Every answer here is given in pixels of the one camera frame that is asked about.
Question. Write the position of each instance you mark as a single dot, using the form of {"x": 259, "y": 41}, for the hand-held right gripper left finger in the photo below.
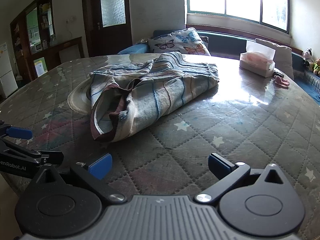
{"x": 100, "y": 167}

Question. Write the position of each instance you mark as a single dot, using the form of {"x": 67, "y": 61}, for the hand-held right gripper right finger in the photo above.
{"x": 217, "y": 165}

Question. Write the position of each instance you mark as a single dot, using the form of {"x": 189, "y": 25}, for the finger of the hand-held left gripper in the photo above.
{"x": 51, "y": 157}
{"x": 20, "y": 133}

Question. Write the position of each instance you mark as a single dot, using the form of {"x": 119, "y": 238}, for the blue beige striped shirt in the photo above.
{"x": 162, "y": 87}

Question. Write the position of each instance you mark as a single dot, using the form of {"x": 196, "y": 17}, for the white refrigerator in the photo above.
{"x": 6, "y": 75}

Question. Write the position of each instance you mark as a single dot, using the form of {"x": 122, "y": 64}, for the round table hotplate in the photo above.
{"x": 77, "y": 102}

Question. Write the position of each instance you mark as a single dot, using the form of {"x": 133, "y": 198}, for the yellow paper poster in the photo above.
{"x": 39, "y": 67}

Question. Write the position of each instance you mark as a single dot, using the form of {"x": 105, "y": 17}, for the dark wooden cabinet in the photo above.
{"x": 52, "y": 52}

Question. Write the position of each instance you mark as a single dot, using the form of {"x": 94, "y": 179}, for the microwave oven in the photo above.
{"x": 38, "y": 47}

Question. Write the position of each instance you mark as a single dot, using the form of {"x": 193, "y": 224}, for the small pink cloth item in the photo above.
{"x": 282, "y": 82}

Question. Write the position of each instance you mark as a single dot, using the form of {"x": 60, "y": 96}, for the white tissue box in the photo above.
{"x": 255, "y": 63}

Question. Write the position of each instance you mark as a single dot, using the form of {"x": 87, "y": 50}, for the small black object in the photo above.
{"x": 278, "y": 74}

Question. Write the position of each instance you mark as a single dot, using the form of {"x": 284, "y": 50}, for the blue bolster cushion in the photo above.
{"x": 133, "y": 48}

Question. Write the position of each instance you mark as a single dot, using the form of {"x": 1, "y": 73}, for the blue sofa bench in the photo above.
{"x": 225, "y": 42}

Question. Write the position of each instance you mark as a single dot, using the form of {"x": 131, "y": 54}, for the plain white pillow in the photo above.
{"x": 283, "y": 55}

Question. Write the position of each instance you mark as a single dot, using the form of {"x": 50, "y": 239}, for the butterfly print pillow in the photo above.
{"x": 175, "y": 41}

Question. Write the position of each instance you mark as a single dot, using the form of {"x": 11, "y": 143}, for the dark wooden glass door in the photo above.
{"x": 92, "y": 17}

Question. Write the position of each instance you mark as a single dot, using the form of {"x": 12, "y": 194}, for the black white cow plush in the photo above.
{"x": 307, "y": 55}

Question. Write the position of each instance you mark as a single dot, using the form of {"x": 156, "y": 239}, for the green framed window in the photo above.
{"x": 237, "y": 0}

